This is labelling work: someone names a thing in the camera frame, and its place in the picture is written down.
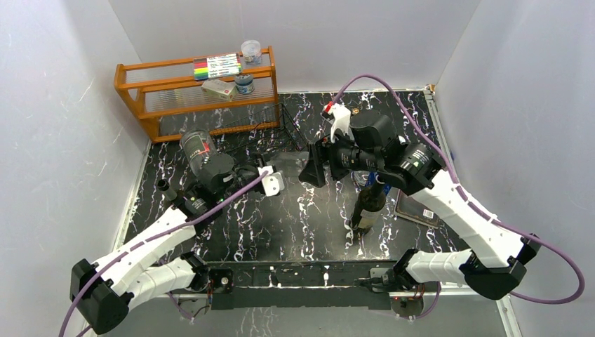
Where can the clear bottle red label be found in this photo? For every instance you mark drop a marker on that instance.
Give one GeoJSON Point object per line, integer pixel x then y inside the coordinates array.
{"type": "Point", "coordinates": [198, 147]}

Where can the black wire wine rack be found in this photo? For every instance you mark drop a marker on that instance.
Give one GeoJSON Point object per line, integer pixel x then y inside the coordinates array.
{"type": "Point", "coordinates": [265, 132]}

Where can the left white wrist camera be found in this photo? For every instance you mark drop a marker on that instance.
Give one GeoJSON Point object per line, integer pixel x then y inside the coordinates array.
{"type": "Point", "coordinates": [272, 182]}

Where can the orange wooden shelf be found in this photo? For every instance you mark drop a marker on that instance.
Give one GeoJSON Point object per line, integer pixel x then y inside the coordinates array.
{"type": "Point", "coordinates": [167, 88]}

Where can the small blue tin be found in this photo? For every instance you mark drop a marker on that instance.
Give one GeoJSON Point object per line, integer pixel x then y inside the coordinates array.
{"type": "Point", "coordinates": [244, 83]}

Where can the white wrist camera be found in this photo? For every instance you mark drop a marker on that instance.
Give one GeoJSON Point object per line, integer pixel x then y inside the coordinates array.
{"type": "Point", "coordinates": [272, 182]}
{"type": "Point", "coordinates": [339, 116]}

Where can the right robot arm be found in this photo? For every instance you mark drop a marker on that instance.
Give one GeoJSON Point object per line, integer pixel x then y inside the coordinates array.
{"type": "Point", "coordinates": [495, 260]}

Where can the dark wine bottle left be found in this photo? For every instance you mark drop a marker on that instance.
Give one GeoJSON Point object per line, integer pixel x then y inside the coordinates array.
{"type": "Point", "coordinates": [174, 197]}

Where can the dark wine bottle white label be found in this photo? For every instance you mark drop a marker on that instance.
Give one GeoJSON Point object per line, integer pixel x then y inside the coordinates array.
{"type": "Point", "coordinates": [369, 204]}

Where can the pack of coloured markers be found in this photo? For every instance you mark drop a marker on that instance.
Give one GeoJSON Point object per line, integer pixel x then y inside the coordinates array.
{"type": "Point", "coordinates": [217, 66]}

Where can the blue water bottle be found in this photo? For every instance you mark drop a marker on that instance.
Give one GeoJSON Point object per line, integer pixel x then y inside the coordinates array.
{"type": "Point", "coordinates": [369, 178]}

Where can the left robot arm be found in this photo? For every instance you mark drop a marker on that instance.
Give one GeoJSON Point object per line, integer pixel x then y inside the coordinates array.
{"type": "Point", "coordinates": [106, 290]}

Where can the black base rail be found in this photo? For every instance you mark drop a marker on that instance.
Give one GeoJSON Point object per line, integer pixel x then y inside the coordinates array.
{"type": "Point", "coordinates": [311, 284]}

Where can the dark hardcover book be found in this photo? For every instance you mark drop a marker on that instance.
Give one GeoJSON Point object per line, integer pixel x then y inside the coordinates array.
{"type": "Point", "coordinates": [406, 207]}

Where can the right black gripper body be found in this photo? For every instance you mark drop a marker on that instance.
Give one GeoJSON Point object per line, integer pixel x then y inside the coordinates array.
{"type": "Point", "coordinates": [345, 156]}

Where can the clear plastic round container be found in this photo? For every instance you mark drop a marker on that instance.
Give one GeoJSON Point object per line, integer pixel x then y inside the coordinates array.
{"type": "Point", "coordinates": [251, 52]}

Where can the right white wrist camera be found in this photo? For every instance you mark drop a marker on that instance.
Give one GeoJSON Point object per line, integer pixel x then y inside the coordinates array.
{"type": "Point", "coordinates": [339, 116]}

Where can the small white cardboard box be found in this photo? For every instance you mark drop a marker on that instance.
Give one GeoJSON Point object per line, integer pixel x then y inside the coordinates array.
{"type": "Point", "coordinates": [222, 90]}

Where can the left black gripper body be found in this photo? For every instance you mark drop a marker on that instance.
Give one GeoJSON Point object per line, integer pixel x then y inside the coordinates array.
{"type": "Point", "coordinates": [244, 176]}

